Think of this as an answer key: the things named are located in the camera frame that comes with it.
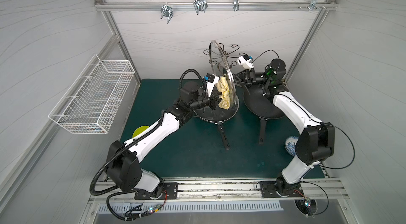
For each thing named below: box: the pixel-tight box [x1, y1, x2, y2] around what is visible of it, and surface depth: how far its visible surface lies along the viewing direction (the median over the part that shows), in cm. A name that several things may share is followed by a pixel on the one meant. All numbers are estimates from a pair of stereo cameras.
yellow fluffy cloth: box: [215, 75, 230, 110], surface depth 68 cm
